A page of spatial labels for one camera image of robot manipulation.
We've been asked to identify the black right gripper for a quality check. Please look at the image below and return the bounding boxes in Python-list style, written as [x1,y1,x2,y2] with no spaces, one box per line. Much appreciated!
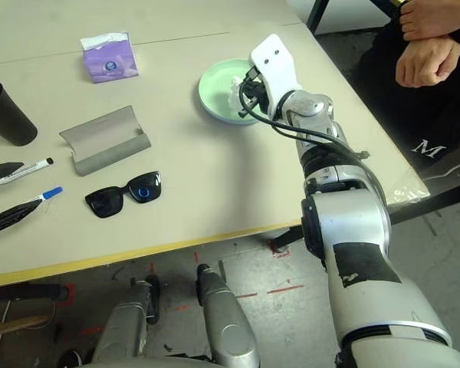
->
[241,68,271,112]

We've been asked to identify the white tissue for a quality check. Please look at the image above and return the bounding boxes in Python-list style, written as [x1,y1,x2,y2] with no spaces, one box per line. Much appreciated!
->
[227,75,254,116]

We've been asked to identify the light green plate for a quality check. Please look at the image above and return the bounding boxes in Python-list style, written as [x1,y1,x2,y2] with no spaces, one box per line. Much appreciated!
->
[198,57,268,127]

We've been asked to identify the black sunglasses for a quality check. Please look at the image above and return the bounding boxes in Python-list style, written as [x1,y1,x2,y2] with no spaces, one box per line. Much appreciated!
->
[84,170,163,219]

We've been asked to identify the bystander bare hand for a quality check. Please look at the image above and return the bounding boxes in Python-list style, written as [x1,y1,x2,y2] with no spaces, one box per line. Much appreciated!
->
[399,0,449,41]
[395,36,460,88]

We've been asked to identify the black-capped whiteboard marker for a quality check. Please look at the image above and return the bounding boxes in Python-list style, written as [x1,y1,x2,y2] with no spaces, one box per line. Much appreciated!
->
[0,157,55,186]

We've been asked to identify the blue-capped whiteboard marker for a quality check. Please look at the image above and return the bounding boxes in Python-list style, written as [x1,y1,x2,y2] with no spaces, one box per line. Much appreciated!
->
[0,186,64,222]

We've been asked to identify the black plastic cup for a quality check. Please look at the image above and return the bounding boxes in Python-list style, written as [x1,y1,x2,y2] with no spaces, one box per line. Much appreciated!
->
[0,80,38,147]

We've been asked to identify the black-framed yellow-edged table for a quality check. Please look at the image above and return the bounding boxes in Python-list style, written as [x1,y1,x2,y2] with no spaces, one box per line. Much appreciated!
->
[306,0,330,35]

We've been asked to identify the grey open glasses case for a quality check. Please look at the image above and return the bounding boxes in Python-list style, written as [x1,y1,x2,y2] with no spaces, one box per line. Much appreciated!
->
[58,105,152,177]

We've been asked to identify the wooden stick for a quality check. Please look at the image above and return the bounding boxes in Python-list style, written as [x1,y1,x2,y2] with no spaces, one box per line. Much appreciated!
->
[0,314,51,338]

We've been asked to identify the purple tissue pack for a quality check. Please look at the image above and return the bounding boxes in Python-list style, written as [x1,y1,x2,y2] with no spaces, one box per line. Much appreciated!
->
[80,31,140,84]

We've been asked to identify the bystander black clothing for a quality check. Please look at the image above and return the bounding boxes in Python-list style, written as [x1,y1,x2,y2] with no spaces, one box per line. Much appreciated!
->
[358,22,460,181]

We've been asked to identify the clear plastic bag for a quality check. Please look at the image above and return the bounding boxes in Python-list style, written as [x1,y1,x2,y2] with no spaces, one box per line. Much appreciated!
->
[383,168,432,208]

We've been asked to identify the black white-laced sneaker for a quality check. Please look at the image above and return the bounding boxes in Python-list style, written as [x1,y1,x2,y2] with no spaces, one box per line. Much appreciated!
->
[57,347,91,368]

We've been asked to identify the silver robot left leg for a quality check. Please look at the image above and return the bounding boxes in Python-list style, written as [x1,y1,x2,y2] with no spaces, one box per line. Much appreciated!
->
[91,275,162,363]

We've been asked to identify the silver robot leg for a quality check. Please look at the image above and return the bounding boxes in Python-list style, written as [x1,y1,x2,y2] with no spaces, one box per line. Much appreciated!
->
[195,263,261,368]
[91,275,162,363]

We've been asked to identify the grey robot torso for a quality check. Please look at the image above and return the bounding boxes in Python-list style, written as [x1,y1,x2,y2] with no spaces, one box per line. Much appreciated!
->
[80,356,215,368]

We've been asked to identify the silver robot right leg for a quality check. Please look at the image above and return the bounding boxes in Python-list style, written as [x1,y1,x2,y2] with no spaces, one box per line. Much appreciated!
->
[195,263,261,368]

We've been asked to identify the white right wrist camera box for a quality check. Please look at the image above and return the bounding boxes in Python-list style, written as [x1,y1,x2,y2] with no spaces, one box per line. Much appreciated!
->
[248,33,302,116]

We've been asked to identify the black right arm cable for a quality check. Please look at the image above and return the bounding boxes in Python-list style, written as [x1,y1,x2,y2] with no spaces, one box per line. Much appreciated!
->
[238,80,388,200]

